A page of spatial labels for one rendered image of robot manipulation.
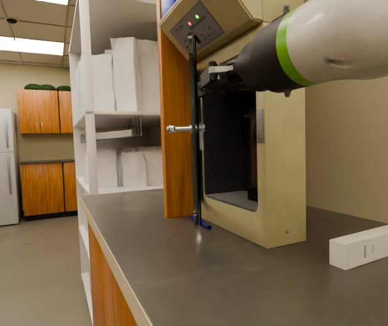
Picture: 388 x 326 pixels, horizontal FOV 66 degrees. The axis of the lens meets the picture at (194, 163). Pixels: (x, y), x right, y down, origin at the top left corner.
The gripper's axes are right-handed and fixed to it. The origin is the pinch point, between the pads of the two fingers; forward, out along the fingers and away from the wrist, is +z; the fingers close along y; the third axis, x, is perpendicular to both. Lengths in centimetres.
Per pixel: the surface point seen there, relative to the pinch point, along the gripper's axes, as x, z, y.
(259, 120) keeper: 6.7, -2.2, -11.1
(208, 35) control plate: -14.8, 11.6, -6.9
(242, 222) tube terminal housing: 30.1, 5.2, -11.3
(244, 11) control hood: -14.7, -3.1, -7.1
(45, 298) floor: 128, 204, 41
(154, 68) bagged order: -39, 134, -33
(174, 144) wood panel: 11.1, 33.2, -5.6
